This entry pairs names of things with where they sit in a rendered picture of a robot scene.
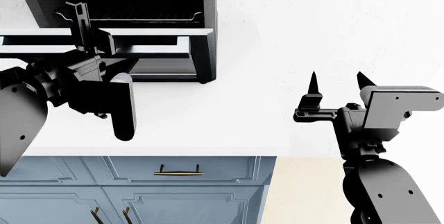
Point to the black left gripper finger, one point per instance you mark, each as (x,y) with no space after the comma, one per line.
(82,26)
(106,42)

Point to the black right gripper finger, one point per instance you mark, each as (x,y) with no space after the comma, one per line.
(312,99)
(363,82)

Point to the black glass toaster oven door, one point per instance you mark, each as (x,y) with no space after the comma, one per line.
(156,32)

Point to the black toaster oven body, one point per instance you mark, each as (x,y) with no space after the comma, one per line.
(209,3)

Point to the blue cabinet door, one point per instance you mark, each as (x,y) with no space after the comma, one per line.
(194,208)
(41,208)

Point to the blue kitchen cabinet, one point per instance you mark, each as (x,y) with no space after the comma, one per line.
(268,172)

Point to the blue drawer front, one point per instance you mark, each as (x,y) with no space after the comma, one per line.
(222,168)

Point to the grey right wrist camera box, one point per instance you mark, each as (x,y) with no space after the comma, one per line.
(385,109)

